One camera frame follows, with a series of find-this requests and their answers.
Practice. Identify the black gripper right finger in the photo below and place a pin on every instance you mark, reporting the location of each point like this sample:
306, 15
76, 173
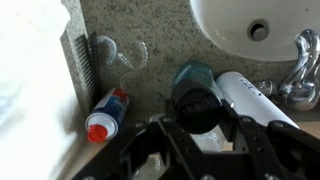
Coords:
263, 146

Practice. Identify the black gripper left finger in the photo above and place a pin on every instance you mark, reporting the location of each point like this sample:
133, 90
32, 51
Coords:
166, 140

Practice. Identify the black bottle lid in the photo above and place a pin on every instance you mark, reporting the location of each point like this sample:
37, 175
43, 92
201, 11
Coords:
198, 110

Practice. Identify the white lotion bottle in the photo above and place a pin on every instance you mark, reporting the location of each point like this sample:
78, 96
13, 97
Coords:
253, 100

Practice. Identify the blue mouthwash bottle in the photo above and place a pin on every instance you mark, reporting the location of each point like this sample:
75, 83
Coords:
193, 75

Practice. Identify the shaving can with red cap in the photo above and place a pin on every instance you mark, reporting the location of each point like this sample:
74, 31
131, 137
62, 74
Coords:
108, 115

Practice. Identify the chrome faucet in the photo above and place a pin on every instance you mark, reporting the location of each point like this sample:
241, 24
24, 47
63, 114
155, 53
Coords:
301, 83

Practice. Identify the clear dental retainer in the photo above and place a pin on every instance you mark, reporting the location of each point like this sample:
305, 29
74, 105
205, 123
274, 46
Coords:
110, 50
136, 65

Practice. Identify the wood framed mirror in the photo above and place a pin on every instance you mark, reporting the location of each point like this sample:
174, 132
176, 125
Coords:
80, 163

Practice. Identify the black comb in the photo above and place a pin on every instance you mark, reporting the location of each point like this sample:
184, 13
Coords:
90, 66

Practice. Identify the white sink basin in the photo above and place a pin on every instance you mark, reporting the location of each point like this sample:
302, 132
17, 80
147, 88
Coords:
240, 20

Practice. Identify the grey hanging towel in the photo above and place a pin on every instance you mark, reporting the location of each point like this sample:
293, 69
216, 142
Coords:
26, 50

